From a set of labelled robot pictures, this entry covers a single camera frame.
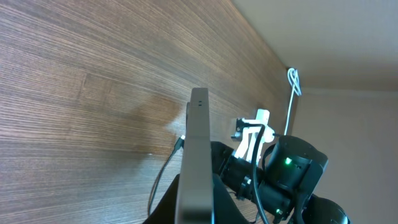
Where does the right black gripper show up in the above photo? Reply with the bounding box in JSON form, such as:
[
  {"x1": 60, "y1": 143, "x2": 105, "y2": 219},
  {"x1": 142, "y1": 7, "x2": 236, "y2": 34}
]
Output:
[{"x1": 211, "y1": 141, "x2": 254, "y2": 200}]

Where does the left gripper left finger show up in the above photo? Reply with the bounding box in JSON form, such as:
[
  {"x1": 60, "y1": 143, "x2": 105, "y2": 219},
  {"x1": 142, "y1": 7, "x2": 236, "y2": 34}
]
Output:
[{"x1": 143, "y1": 174, "x2": 180, "y2": 224}]

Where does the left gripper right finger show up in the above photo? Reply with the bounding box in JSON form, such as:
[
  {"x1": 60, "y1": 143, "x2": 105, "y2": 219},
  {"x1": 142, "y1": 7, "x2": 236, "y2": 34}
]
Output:
[{"x1": 213, "y1": 174, "x2": 249, "y2": 224}]

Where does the blue Galaxy smartphone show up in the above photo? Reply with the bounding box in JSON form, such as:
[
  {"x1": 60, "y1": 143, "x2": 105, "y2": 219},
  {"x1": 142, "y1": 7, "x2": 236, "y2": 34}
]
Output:
[{"x1": 175, "y1": 88, "x2": 214, "y2": 223}]

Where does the black USB charging cable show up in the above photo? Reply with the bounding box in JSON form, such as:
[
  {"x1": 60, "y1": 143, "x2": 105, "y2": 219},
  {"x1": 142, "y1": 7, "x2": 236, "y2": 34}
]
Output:
[{"x1": 147, "y1": 134, "x2": 187, "y2": 217}]

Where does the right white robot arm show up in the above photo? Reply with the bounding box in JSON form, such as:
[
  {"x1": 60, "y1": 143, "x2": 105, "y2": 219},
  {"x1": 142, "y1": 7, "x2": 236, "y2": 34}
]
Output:
[{"x1": 211, "y1": 136, "x2": 350, "y2": 223}]

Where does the white charger plug adapter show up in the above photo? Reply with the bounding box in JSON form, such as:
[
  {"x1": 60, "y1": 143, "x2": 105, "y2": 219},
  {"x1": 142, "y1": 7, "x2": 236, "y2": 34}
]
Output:
[{"x1": 261, "y1": 126, "x2": 275, "y2": 144}]

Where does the white power strip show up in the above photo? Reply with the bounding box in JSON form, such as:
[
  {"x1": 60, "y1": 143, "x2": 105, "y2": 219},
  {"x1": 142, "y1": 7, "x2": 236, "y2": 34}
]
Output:
[{"x1": 256, "y1": 109, "x2": 270, "y2": 126}]

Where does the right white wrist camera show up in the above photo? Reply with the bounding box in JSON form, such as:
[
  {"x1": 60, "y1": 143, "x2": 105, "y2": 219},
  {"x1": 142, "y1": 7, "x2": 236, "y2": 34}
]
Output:
[{"x1": 231, "y1": 118, "x2": 264, "y2": 164}]

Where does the white power strip cable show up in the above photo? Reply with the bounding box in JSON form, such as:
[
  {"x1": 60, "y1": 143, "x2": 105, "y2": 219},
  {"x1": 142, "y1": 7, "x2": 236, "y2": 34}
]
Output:
[{"x1": 283, "y1": 67, "x2": 303, "y2": 136}]

